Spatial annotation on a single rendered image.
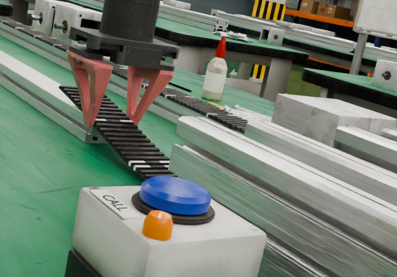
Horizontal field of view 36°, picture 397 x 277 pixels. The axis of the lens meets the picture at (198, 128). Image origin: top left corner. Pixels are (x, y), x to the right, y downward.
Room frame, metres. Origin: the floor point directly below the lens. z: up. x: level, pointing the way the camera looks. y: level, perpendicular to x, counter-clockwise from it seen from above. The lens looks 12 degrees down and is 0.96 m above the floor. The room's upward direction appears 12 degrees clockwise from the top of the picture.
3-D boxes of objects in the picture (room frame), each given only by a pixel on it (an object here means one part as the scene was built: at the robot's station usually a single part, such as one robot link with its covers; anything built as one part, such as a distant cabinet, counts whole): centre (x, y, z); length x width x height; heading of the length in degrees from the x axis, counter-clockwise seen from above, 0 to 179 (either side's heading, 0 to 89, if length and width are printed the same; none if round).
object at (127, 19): (0.65, 0.09, 0.92); 0.10 x 0.07 x 0.07; 128
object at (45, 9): (1.57, 0.42, 0.83); 0.11 x 0.10 x 0.10; 125
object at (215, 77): (1.14, -0.01, 0.84); 0.04 x 0.04 x 0.12
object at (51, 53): (1.16, 0.25, 0.79); 0.96 x 0.04 x 0.03; 39
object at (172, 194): (0.33, 0.00, 0.84); 0.04 x 0.04 x 0.02
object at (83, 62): (0.65, 0.10, 0.85); 0.07 x 0.07 x 0.09; 38
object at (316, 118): (0.65, -0.13, 0.83); 0.12 x 0.09 x 0.10; 129
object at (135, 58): (0.66, 0.08, 0.85); 0.07 x 0.07 x 0.09; 38
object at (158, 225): (0.29, 0.01, 0.85); 0.01 x 0.01 x 0.01
